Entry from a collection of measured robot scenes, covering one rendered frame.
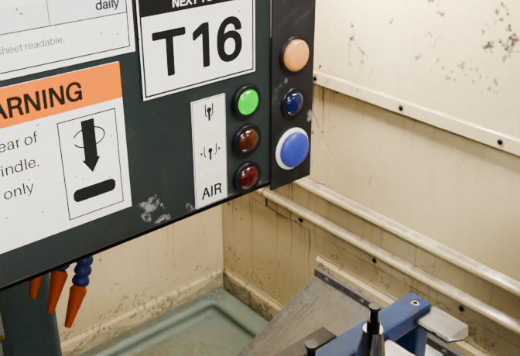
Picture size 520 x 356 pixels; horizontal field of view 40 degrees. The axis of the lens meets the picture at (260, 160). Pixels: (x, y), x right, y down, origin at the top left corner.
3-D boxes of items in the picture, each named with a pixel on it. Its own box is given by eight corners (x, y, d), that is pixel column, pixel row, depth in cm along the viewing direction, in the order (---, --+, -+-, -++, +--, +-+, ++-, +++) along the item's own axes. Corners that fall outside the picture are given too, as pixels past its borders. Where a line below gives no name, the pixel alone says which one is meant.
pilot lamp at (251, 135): (261, 151, 56) (261, 124, 55) (239, 159, 55) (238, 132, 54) (256, 148, 57) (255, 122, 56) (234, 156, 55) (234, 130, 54)
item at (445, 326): (475, 332, 103) (476, 328, 102) (453, 348, 100) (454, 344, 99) (436, 309, 108) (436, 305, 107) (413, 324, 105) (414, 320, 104)
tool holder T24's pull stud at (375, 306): (372, 322, 91) (374, 299, 90) (382, 329, 90) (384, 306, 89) (363, 327, 90) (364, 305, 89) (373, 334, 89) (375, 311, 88)
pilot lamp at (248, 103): (261, 113, 55) (261, 85, 54) (238, 120, 53) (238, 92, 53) (255, 111, 55) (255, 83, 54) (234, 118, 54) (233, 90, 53)
